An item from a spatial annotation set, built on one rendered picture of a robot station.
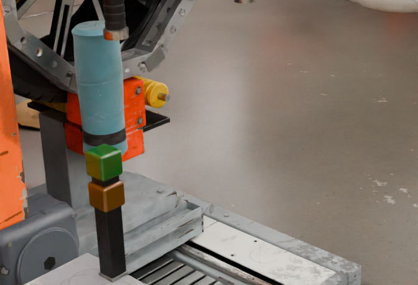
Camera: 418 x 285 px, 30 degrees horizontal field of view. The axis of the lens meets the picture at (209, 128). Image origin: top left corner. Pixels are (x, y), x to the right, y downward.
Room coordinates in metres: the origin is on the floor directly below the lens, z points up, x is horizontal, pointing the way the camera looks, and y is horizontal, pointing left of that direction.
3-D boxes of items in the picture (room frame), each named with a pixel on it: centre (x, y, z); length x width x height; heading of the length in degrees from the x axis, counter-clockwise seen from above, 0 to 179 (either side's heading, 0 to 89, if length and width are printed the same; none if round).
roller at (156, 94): (1.75, 0.20, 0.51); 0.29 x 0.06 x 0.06; 46
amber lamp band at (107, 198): (1.03, 0.15, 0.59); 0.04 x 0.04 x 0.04; 46
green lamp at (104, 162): (1.03, 0.15, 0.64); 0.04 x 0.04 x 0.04; 46
